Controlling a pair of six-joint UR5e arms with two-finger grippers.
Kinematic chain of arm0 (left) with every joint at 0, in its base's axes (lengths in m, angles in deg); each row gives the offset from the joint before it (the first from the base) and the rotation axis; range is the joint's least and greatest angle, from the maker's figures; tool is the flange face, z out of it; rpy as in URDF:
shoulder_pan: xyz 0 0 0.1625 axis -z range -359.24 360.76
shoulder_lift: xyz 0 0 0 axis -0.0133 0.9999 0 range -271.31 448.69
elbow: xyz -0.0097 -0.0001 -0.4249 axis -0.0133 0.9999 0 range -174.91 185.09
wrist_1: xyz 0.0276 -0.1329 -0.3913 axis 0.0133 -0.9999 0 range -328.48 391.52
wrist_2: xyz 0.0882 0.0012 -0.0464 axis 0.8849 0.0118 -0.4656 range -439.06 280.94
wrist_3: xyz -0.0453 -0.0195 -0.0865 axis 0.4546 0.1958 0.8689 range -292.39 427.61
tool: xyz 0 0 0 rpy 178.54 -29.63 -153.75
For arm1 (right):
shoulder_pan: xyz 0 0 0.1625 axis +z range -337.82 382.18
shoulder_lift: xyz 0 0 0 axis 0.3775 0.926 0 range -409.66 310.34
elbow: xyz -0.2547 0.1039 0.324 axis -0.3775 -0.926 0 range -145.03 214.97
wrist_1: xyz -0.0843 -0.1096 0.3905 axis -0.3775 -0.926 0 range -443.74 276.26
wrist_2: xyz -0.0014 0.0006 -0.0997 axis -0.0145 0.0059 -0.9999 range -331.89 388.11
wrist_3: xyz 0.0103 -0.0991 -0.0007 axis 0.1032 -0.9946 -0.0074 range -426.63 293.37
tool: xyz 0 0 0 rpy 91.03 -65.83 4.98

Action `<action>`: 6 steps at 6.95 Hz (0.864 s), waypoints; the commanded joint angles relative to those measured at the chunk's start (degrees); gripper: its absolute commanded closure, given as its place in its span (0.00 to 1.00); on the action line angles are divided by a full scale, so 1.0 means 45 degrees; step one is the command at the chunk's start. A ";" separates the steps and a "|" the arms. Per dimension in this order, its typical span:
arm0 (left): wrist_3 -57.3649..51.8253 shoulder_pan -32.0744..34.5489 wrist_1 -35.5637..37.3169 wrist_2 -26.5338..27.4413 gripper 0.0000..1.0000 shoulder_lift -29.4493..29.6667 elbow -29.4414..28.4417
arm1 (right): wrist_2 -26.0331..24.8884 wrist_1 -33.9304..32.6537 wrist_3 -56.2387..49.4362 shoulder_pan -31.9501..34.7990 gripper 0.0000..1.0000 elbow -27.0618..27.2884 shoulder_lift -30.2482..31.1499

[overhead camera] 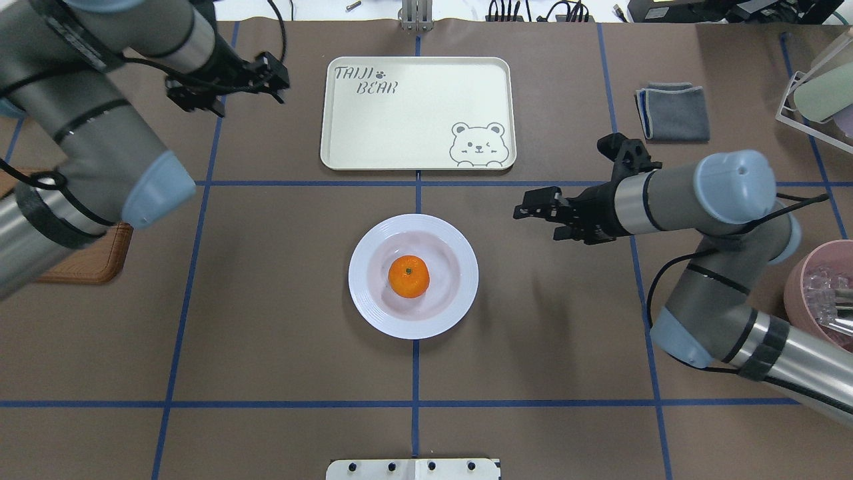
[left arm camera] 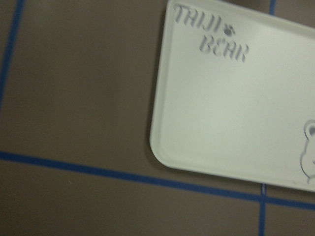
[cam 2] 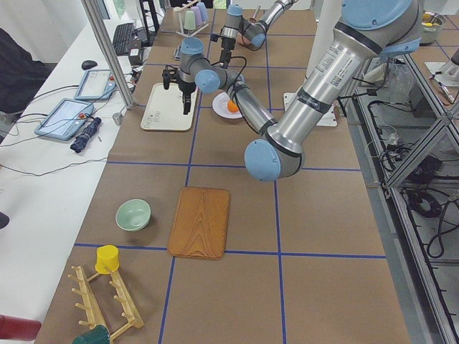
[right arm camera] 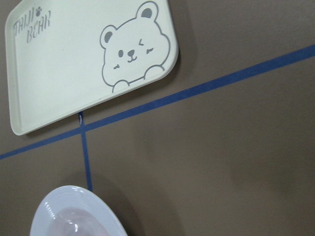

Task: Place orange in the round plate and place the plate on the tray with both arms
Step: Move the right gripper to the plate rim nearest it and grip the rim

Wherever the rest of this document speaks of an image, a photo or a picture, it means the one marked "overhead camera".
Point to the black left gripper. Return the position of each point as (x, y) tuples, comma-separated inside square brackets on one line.
[(225, 68)]

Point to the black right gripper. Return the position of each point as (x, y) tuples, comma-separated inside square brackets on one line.
[(598, 205)]

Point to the white round plate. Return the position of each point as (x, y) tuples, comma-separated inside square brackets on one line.
[(450, 262)]

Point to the orange mandarin fruit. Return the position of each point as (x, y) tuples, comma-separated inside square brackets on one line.
[(408, 276)]

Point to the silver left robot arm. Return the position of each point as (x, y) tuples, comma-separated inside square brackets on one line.
[(56, 60)]

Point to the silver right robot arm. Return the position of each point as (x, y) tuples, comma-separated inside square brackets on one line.
[(707, 323)]

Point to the cream bear print tray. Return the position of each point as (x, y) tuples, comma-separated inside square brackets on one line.
[(418, 113)]

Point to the grey folded cloth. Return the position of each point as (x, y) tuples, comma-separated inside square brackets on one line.
[(673, 112)]

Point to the wooden cutting board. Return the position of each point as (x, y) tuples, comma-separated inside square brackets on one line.
[(98, 264)]

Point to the green cylinder in rack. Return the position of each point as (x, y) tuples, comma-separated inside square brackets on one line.
[(820, 98)]

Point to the pink bowl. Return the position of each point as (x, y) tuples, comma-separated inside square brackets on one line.
[(835, 254)]

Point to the metal utensils in pink bowl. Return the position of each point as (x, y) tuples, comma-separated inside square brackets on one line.
[(827, 294)]

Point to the camera mount post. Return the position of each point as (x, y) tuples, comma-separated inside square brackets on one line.
[(416, 15)]

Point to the white wire rack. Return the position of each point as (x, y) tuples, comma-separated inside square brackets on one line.
[(835, 131)]

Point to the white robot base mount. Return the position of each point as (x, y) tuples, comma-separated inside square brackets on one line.
[(415, 468)]

